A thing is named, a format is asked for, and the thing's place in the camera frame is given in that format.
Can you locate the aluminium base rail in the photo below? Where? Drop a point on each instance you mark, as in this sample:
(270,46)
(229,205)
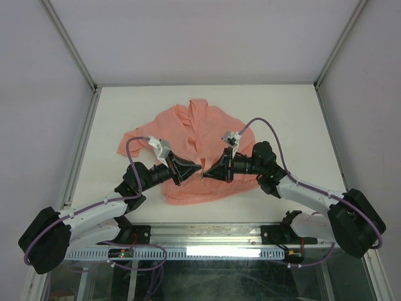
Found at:
(191,234)

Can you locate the peach pink zip jacket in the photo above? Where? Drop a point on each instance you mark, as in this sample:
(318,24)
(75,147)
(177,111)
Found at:
(195,133)

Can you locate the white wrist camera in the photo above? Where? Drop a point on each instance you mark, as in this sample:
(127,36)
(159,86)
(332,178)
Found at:
(161,147)
(232,139)

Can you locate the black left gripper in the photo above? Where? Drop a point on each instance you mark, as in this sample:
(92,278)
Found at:
(188,167)

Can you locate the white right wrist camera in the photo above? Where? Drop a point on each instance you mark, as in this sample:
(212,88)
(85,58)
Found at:
(232,139)

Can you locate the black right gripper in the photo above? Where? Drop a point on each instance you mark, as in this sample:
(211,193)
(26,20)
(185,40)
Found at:
(220,170)

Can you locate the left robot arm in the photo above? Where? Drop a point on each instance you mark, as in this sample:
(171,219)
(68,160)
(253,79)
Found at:
(54,234)

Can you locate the white slotted cable duct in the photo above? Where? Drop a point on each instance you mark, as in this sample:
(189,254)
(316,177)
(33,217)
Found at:
(188,253)

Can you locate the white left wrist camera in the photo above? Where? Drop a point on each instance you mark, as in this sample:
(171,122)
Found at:
(161,147)

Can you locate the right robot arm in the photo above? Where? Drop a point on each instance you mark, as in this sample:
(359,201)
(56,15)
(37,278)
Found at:
(345,218)

